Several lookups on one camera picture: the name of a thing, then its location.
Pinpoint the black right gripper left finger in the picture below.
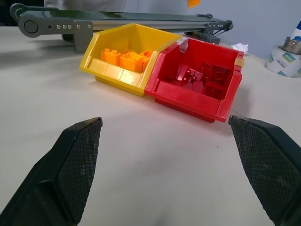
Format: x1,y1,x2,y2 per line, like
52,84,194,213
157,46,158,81
0,117,103,226

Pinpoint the grey conveyor belt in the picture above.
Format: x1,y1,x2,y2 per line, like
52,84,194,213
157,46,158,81
9,3,234,54

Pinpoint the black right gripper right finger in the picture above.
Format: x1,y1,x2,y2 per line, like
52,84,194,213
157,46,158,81
228,115,301,226

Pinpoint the orange slanted building block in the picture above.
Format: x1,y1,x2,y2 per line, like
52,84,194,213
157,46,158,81
139,49,152,65

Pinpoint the red flat building block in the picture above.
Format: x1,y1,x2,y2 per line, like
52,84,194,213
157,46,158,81
175,64,204,83

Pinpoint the orange square building block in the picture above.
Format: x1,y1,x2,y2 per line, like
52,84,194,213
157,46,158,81
119,52,144,73

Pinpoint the crumpled white tissue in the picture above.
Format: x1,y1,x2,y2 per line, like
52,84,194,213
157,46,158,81
230,42,249,54

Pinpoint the metal tape roll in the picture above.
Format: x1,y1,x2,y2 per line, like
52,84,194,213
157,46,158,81
283,36,301,56

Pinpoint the red plastic storage bin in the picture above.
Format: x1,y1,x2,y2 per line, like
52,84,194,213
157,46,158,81
144,37,245,123

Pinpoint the white blue bottle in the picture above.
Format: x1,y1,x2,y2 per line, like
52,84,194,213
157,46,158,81
290,19,301,42

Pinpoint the dark red square building block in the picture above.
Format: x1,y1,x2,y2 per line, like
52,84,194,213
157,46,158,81
205,64,231,100

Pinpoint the yellow plastic storage bin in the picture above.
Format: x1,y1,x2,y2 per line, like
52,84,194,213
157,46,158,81
79,23,183,97

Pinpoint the orange studded building block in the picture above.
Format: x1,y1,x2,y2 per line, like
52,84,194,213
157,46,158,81
101,48,121,66

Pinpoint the white adhesive tape roll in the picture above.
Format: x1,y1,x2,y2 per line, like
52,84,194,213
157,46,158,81
264,45,301,78

